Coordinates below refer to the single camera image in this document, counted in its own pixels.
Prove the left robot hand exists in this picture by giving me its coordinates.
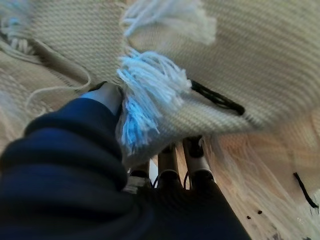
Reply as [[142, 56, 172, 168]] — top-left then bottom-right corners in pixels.
[[0, 82, 251, 240]]

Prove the white tasselled cushion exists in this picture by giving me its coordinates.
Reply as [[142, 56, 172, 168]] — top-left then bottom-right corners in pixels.
[[0, 0, 320, 240]]

